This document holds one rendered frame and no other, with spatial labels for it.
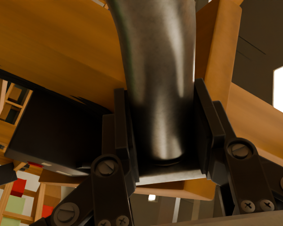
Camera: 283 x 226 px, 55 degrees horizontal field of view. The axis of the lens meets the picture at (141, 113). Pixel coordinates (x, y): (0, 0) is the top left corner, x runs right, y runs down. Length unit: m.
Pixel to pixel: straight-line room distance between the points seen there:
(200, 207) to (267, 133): 4.17
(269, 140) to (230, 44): 0.22
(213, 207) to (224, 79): 4.53
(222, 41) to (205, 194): 0.18
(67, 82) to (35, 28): 0.10
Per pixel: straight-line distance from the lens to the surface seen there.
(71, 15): 0.37
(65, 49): 0.34
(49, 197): 4.56
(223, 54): 0.34
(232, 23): 0.37
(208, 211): 4.76
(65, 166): 0.48
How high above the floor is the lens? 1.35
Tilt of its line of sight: 22 degrees up
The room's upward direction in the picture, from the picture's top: 114 degrees clockwise
